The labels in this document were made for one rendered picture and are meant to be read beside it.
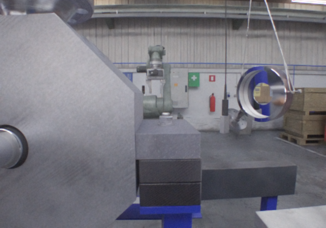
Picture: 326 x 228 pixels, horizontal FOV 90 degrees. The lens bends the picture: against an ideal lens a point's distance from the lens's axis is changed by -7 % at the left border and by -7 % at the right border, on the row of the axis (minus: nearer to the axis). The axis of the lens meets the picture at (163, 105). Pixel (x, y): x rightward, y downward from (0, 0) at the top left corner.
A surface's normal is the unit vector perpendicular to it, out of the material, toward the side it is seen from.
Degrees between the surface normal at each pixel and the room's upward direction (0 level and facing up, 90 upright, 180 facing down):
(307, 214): 0
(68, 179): 90
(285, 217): 0
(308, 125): 90
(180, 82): 90
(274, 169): 90
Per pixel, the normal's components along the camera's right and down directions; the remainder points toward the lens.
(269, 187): 0.04, 0.07
